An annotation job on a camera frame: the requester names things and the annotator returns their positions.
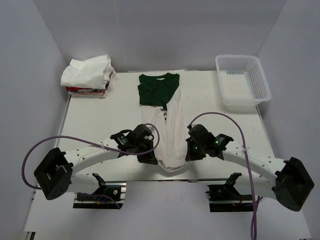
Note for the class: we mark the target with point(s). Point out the white and green t-shirt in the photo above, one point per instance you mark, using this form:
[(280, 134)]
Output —
[(161, 105)]

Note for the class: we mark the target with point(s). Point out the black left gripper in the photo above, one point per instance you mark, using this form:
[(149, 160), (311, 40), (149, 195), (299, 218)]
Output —
[(149, 158)]

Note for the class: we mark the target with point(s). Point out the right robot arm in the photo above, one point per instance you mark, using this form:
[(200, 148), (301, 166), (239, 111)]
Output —
[(286, 181)]

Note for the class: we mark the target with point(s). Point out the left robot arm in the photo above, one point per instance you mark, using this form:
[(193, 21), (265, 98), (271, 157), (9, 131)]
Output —
[(60, 171)]

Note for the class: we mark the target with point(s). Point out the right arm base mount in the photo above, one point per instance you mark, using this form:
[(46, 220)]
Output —
[(224, 198)]

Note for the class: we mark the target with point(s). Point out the crumpled white t-shirt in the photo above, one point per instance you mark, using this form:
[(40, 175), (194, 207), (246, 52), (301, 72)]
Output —
[(93, 73)]

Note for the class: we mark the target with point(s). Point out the white plastic basket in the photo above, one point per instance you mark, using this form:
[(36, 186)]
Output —
[(242, 81)]

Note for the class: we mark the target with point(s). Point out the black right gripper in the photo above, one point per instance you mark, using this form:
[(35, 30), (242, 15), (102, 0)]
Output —
[(191, 155)]

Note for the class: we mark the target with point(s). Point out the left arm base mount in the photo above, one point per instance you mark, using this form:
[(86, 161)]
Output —
[(107, 195)]

